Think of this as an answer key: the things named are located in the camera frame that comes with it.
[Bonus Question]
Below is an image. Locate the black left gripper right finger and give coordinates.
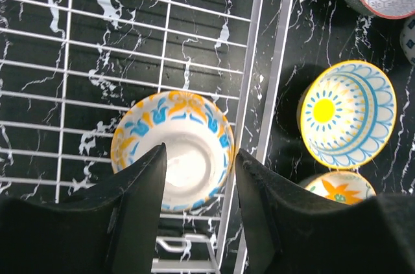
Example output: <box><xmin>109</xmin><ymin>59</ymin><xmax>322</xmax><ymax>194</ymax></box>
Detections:
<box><xmin>235</xmin><ymin>150</ymin><xmax>414</xmax><ymax>273</ymax></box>

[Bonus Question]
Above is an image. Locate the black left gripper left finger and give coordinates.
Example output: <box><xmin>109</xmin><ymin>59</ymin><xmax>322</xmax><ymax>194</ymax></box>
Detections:
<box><xmin>1</xmin><ymin>144</ymin><xmax>167</xmax><ymax>273</ymax></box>

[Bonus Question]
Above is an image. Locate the orange flower leaf bowl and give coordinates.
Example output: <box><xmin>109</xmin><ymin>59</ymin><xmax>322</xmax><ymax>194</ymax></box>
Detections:
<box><xmin>298</xmin><ymin>170</ymin><xmax>376</xmax><ymax>205</ymax></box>

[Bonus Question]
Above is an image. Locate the orange blue swirl bowl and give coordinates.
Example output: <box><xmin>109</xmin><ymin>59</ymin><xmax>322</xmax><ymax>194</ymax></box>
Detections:
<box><xmin>110</xmin><ymin>91</ymin><xmax>235</xmax><ymax>212</ymax></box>

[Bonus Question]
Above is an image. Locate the yellow sun pattern bowl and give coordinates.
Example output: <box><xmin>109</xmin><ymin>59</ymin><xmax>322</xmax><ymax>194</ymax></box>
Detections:
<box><xmin>296</xmin><ymin>60</ymin><xmax>397</xmax><ymax>170</ymax></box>

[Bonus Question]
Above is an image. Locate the blue patterned bowl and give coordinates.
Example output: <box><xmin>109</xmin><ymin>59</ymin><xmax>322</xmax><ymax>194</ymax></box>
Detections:
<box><xmin>399</xmin><ymin>15</ymin><xmax>415</xmax><ymax>65</ymax></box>

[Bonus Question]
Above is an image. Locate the white wire dish rack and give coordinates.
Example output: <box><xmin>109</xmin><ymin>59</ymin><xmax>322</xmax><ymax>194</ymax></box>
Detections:
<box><xmin>0</xmin><ymin>0</ymin><xmax>301</xmax><ymax>274</ymax></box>

